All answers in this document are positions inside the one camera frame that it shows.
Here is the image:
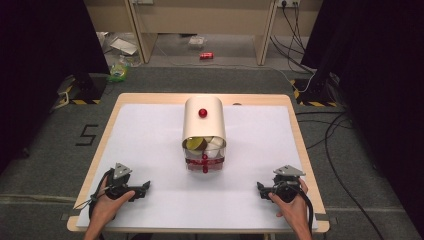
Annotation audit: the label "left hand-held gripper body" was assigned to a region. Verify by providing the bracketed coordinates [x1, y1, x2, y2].
[105, 162, 136, 201]

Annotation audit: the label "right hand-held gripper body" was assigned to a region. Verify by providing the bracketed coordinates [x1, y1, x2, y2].
[271, 165, 306, 204]

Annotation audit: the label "cream roll-top box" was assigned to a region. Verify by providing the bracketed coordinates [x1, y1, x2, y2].
[181, 95, 228, 175]

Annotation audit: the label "person's right hand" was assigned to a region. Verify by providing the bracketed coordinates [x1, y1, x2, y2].
[268, 178, 310, 232]

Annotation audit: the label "person's left hand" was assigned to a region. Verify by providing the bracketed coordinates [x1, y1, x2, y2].
[89, 176, 136, 229]

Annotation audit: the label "white round item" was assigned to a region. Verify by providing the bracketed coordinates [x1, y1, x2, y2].
[205, 137, 224, 158]

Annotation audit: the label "yellow and brown round item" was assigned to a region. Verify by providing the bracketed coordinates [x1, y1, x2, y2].
[185, 137, 208, 153]

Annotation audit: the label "black stand base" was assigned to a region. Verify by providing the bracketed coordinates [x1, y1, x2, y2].
[289, 77, 339, 108]
[56, 73, 108, 106]

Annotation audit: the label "green snack packet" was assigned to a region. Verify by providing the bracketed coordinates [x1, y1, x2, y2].
[106, 63, 130, 84]

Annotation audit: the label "crumpled clear plastic bags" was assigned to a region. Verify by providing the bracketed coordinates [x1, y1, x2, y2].
[96, 31, 143, 68]

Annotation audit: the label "black curtain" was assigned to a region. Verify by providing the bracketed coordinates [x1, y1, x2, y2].
[299, 0, 424, 239]
[0, 0, 111, 174]

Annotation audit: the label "clear plastic packet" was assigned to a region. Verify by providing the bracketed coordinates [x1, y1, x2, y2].
[188, 35, 208, 48]

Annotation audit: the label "beige desk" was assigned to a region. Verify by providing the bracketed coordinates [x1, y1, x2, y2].
[83, 0, 324, 67]

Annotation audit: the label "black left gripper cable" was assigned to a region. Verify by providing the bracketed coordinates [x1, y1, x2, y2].
[87, 169, 116, 221]

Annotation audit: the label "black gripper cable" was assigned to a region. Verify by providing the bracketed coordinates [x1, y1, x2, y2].
[289, 182, 315, 232]
[87, 169, 116, 221]

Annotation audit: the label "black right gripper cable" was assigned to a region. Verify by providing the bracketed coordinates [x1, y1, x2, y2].
[289, 182, 315, 232]

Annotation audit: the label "black floor cables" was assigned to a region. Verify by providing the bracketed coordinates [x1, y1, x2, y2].
[294, 109, 388, 240]

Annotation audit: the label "black wall cables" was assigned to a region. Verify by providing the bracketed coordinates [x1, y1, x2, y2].
[269, 1, 316, 75]

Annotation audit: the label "white wall socket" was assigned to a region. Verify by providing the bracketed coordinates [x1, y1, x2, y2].
[276, 0, 302, 8]

